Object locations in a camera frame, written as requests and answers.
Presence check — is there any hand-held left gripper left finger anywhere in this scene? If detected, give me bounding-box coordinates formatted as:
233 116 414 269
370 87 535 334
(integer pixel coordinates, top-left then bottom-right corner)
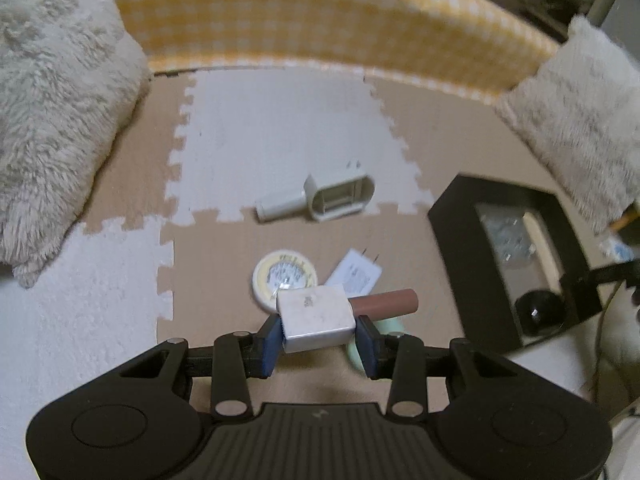
119 312 284 418

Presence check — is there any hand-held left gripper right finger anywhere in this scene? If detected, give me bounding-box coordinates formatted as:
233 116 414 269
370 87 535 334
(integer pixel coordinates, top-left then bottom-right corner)
355 316 521 418

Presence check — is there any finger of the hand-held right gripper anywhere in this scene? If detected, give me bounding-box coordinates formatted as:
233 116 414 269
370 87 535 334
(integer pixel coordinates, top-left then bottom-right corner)
559 259 640 295

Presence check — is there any green round compact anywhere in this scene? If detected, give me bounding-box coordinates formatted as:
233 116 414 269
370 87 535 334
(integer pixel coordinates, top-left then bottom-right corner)
346 316 407 372

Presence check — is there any small white box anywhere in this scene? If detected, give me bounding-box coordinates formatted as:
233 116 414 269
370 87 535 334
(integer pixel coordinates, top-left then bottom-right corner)
276 284 357 355

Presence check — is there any brown lipstick tube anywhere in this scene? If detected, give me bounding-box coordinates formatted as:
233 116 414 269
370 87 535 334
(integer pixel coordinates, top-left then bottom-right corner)
349 288 419 319

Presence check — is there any white charger adapter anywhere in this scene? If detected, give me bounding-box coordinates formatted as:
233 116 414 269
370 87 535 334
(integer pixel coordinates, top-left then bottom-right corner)
326 246 384 297

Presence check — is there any black oval case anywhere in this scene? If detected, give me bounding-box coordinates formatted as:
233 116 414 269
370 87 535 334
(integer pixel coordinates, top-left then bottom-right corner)
514 289 568 337

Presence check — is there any clear plastic case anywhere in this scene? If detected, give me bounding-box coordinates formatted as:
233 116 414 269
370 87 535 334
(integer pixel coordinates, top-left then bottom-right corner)
477 204 538 266

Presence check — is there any black tray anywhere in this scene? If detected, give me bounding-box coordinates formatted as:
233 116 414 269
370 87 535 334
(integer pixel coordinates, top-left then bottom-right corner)
426 173 603 355

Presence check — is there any white plug-in device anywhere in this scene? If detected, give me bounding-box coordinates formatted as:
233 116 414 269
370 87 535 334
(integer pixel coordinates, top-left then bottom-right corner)
254 159 377 224

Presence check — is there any wooden cabinet leg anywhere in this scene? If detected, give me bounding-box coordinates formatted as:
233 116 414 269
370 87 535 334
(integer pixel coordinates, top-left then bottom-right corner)
607 207 640 233

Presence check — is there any beige foam mat tile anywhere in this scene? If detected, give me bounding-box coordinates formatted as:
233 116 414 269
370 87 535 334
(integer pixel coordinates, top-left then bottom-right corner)
364 76 568 221
81 77 196 235
156 202 481 411

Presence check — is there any fluffy white pillow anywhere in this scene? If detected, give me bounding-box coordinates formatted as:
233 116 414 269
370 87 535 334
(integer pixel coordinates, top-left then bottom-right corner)
492 14 640 233
0 0 151 288

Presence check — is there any yellow checkered blanket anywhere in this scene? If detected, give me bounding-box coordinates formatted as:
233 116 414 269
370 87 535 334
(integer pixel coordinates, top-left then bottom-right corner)
92 0 561 106

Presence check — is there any thin power cable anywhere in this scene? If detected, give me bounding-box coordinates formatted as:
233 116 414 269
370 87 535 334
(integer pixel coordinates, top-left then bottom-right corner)
590 280 628 401

